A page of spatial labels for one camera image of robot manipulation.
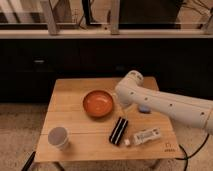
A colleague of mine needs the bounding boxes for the orange ceramic bowl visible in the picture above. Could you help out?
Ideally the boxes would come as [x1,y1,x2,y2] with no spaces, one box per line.
[83,90,114,118]

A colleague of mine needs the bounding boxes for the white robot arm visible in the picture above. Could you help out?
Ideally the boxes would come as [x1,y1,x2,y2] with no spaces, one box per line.
[115,70,213,135]

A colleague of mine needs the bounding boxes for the blue sponge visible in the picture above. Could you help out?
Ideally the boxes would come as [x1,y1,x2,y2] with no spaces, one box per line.
[138,105,151,114]

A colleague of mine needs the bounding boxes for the black white striped case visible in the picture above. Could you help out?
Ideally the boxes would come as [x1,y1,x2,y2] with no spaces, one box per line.
[109,117,128,145]

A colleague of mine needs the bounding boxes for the white plastic bottle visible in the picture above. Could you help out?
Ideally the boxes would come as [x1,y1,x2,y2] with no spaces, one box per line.
[124,128,162,146]

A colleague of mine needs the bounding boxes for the grey paper cup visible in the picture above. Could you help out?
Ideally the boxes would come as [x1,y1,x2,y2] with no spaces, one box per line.
[48,127,69,150]

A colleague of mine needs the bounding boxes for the dark low cabinet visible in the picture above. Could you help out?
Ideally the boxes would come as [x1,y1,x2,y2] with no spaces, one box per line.
[0,38,213,102]

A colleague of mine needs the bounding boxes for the black table leg brace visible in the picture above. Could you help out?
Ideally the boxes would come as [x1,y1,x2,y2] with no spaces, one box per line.
[21,151,36,171]

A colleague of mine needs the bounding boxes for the black power cable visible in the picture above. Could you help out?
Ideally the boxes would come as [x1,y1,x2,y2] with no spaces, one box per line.
[174,133,211,171]

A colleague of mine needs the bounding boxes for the wooden window frame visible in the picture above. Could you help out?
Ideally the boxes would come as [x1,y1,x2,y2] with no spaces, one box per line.
[0,0,213,38]

